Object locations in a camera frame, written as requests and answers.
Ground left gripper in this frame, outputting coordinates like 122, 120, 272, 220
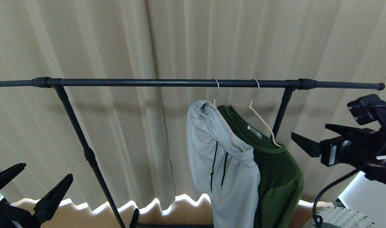
0, 163, 74, 228

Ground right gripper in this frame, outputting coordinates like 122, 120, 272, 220
291, 123, 380, 167

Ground green garment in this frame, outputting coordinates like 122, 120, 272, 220
216, 105, 304, 228

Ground pink clothes hanger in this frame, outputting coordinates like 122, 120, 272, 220
229, 79, 282, 148
205, 79, 246, 152

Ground pale grey shorts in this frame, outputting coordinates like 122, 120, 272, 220
186, 100, 261, 228

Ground white laundry basket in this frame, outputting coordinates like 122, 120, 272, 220
302, 206, 376, 228

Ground black clothes rack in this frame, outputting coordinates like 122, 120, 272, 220
0, 77, 385, 228

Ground beige curtain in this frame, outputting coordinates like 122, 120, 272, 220
0, 0, 386, 216

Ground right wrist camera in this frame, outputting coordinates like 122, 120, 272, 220
347, 94, 386, 128

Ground black cable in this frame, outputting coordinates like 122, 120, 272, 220
312, 168, 362, 228

